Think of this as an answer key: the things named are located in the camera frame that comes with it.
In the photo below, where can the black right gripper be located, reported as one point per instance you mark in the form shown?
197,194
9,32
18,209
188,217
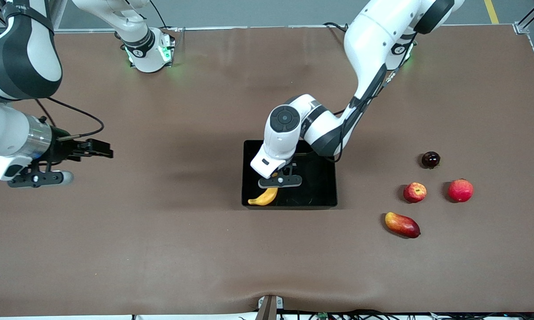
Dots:
61,150

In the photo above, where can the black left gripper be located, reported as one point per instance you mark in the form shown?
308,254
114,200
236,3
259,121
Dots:
285,171

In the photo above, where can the black plastic box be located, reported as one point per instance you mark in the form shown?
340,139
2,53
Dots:
316,186

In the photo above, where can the yellow banana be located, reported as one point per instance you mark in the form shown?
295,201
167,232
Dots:
265,197

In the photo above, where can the red yellow striped apple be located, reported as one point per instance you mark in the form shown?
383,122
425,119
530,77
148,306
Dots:
415,192

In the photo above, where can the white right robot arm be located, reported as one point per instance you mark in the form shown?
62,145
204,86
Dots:
40,49

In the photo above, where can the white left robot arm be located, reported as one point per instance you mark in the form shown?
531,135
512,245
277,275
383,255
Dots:
373,40

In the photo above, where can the brown table cover mat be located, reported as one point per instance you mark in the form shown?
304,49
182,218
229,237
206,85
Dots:
160,249

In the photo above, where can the red yellow mango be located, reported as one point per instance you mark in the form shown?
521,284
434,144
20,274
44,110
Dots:
402,225

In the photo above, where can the dark purple plum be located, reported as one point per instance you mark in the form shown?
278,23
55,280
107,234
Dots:
431,159

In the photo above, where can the metal table edge clamp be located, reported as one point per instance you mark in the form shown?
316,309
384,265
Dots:
269,309

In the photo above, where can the small green circuit board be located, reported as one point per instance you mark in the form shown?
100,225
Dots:
323,316

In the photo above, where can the aluminium frame profile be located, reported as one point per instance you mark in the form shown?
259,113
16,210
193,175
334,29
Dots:
59,13
533,15

